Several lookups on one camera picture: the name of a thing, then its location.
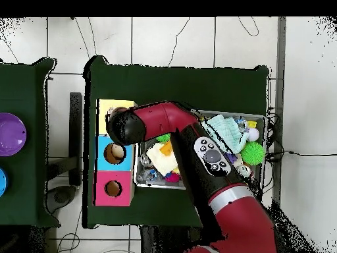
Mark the shallow mesh bin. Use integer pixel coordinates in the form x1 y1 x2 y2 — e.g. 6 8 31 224
133 109 267 190

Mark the wooden box with three holes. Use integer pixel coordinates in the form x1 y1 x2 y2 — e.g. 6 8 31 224
93 98 139 208

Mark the green spiky rubber ball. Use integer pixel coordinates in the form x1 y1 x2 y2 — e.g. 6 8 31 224
240 141 266 166
155 133 172 144

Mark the orange plastic block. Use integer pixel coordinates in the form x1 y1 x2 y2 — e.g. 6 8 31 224
159 140 174 156

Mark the cream knitted cloth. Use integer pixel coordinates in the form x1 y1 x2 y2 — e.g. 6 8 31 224
145 142 179 177

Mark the dark green table cloth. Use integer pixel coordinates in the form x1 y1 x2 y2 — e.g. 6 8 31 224
0 57 61 227
82 55 271 229

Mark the mint green cloth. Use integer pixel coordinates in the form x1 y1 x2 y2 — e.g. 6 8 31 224
202 114 249 155

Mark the crushed silver drink can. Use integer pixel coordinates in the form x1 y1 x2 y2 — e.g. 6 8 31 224
236 164 253 179

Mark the purple plastic plate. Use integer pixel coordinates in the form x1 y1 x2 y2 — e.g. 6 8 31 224
0 112 28 157

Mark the blue plastic plate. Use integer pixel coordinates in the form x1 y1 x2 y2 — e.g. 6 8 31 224
0 167 9 197

